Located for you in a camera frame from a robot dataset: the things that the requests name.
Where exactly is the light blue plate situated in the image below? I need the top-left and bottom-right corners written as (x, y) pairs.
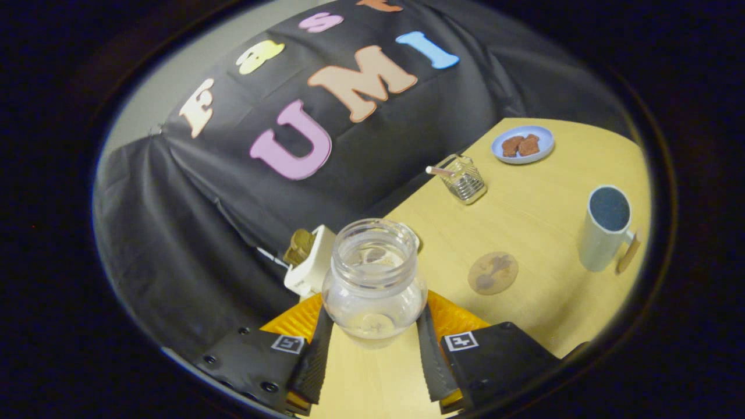
top-left (491, 125), bottom-right (555, 165)

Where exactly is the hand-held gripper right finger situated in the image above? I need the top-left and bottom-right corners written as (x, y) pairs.
top-left (416, 289), bottom-right (560, 414)

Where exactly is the wooden table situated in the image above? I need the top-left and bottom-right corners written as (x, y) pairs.
top-left (308, 118), bottom-right (652, 419)

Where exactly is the white cup with blue inside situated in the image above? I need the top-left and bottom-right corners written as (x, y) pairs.
top-left (578, 185), bottom-right (643, 274)

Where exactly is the clear glass wire holder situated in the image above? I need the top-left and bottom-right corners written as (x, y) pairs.
top-left (434, 154), bottom-right (488, 205)

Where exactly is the round cork coaster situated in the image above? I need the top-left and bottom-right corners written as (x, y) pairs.
top-left (468, 251), bottom-right (519, 296)

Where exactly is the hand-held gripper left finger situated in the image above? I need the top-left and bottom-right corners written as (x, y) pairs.
top-left (195, 293), bottom-right (335, 415)

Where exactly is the clear glass bottle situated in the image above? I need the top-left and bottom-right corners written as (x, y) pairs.
top-left (321, 218), bottom-right (430, 350)

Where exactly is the brown toast slice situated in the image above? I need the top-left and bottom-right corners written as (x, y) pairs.
top-left (283, 229), bottom-right (316, 267)

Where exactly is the white toaster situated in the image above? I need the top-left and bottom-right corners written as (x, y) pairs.
top-left (283, 225), bottom-right (337, 297)

